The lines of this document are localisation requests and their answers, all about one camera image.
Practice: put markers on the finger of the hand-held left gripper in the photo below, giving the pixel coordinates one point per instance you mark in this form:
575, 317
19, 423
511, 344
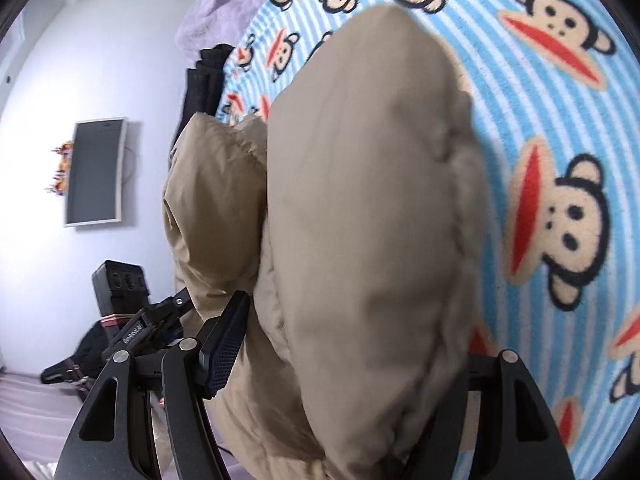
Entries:
171, 332
177, 304

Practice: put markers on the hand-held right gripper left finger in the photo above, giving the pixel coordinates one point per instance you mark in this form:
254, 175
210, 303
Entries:
225, 350

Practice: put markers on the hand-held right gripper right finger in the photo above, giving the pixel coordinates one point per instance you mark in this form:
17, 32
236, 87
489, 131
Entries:
505, 375

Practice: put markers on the beige puffer jacket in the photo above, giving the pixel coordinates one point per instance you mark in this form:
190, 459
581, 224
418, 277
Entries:
360, 210

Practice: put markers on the black box speaker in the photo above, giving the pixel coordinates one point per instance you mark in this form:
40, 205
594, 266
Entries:
120, 285

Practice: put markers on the black bag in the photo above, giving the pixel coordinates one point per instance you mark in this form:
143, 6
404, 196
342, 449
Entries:
85, 355

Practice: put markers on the black pants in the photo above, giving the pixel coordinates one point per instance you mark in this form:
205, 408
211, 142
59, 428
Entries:
205, 85

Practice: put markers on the blue striped monkey print blanket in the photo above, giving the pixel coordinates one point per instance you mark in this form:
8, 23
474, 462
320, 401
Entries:
550, 110

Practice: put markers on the purple bedspread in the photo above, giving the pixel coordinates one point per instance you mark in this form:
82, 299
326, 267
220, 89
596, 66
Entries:
225, 5

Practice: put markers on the white framed wall monitor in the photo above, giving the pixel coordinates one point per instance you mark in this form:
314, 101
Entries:
95, 170

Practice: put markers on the colourful wall decoration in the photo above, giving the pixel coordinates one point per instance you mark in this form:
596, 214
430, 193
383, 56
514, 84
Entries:
62, 170

